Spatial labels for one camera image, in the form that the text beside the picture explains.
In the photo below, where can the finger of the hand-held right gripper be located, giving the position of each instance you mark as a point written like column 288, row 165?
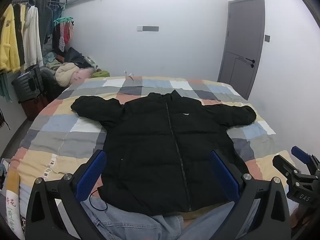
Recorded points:
column 282, row 163
column 301, row 153

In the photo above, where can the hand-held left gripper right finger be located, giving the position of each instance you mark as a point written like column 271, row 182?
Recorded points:
column 225, row 175

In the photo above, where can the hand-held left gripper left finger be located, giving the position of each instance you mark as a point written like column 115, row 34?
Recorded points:
column 91, row 175

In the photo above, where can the black puffer jacket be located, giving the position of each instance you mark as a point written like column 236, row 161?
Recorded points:
column 150, row 142

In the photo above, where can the pile of mixed clothes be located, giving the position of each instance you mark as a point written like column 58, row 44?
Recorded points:
column 65, row 58

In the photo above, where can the red hanging clothes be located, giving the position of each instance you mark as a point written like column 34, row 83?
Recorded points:
column 66, row 33

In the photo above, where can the checkered bed blanket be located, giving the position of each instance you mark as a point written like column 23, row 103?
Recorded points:
column 62, row 130

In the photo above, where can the person's light blue jeans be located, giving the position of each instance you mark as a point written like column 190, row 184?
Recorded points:
column 130, row 226

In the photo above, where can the white cloth with green writing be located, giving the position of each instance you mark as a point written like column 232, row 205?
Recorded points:
column 12, row 210

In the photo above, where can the dark red suitcase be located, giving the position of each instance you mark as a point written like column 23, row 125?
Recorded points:
column 33, row 107

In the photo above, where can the pink pillow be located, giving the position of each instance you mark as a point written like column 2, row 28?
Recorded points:
column 82, row 76

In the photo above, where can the cream fleece blanket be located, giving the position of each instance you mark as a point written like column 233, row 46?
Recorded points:
column 64, row 75

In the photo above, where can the black suitcase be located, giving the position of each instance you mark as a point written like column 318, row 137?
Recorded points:
column 26, row 83

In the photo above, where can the white small appliance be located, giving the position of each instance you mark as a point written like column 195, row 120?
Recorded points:
column 91, row 62

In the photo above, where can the teal hanging cloth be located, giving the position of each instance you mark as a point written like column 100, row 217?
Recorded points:
column 5, row 87

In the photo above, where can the grey door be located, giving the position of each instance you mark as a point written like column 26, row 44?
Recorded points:
column 245, row 30

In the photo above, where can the white hanging garment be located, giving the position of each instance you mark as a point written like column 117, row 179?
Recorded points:
column 32, row 40

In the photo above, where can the yellow fleece garment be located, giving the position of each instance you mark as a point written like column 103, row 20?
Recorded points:
column 8, row 42

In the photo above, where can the green sock drying hanger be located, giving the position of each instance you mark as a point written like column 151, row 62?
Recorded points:
column 63, row 20

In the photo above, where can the black and yellow striped garment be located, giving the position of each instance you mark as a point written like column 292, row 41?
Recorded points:
column 18, row 35

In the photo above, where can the dark grey hanging garment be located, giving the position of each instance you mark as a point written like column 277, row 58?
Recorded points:
column 45, row 22

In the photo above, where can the grey wall switch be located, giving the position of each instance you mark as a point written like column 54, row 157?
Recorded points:
column 267, row 38

